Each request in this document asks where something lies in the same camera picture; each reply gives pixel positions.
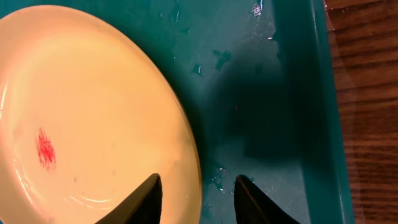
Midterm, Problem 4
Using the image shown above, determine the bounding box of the yellow-green plate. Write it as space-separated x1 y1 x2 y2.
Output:
1 6 202 223

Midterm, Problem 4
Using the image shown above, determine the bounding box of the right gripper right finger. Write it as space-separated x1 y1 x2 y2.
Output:
234 175 299 224

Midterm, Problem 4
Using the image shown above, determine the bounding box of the teal plastic tray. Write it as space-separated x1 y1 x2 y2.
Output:
1 0 354 223

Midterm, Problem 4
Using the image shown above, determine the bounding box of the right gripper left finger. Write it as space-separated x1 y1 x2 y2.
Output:
96 173 163 224

